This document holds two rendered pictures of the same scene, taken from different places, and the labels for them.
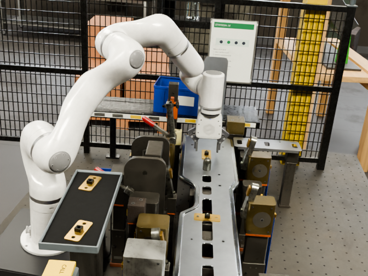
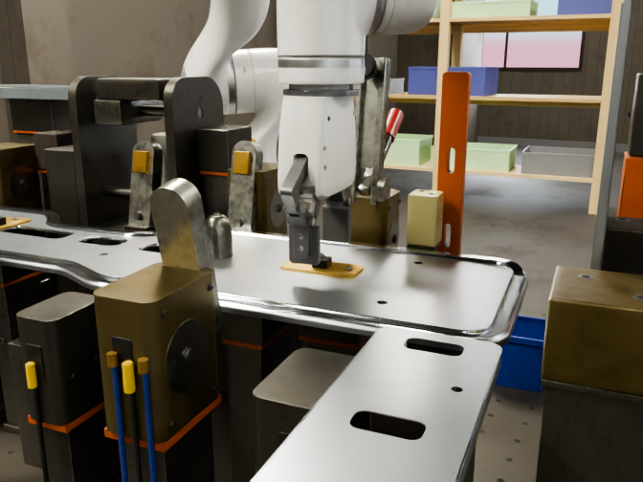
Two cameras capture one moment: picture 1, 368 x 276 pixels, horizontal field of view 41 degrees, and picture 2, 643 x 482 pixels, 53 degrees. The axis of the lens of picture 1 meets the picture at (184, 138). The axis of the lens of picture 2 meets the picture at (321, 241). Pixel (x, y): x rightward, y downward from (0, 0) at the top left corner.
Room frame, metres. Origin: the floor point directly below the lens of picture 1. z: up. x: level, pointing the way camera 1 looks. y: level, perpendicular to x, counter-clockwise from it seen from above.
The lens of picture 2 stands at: (2.04, -0.70, 1.21)
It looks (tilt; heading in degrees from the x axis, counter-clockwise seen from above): 16 degrees down; 112
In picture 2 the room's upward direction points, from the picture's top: straight up
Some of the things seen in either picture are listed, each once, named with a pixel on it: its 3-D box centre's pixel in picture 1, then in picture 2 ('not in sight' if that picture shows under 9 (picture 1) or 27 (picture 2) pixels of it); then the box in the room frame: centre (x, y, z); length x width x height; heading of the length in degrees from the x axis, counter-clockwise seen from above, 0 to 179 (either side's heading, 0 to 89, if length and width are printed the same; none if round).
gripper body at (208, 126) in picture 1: (209, 123); (321, 137); (1.79, -0.10, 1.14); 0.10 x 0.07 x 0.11; 89
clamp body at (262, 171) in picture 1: (257, 193); (160, 481); (1.73, -0.31, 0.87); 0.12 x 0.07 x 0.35; 89
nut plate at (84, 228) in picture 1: (78, 229); not in sight; (0.98, 0.24, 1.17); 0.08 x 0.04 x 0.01; 167
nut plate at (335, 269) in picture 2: (206, 153); (321, 263); (1.79, -0.10, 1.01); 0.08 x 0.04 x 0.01; 179
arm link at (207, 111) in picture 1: (210, 108); (321, 73); (1.79, -0.09, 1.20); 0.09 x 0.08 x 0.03; 89
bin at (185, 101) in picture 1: (187, 96); not in sight; (2.23, 0.00, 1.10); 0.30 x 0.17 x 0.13; 83
